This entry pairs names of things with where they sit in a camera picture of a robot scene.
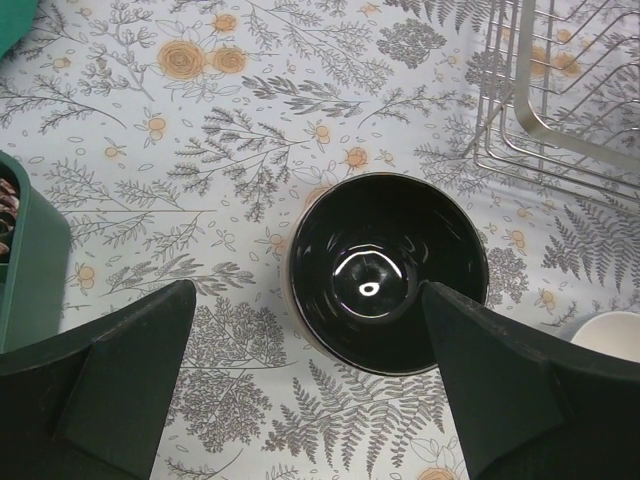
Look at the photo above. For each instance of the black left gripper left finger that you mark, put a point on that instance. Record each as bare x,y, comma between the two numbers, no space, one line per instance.
91,403

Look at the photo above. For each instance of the beige bowl front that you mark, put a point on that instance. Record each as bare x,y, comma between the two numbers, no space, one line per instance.
357,260

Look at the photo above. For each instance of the green cloth bag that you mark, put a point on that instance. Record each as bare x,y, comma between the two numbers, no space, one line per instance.
16,19

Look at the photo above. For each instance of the white ribbed bowl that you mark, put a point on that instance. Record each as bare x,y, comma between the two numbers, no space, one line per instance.
613,333

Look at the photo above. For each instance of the brown pink patterned scrunchie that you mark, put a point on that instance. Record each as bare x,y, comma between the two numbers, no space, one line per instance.
10,203

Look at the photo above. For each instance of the green compartment tray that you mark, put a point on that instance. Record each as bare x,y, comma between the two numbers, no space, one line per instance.
33,276

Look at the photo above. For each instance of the metal wire dish rack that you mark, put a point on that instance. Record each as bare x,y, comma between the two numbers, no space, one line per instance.
559,98

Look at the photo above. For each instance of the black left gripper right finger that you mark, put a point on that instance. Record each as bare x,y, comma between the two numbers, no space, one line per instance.
526,404

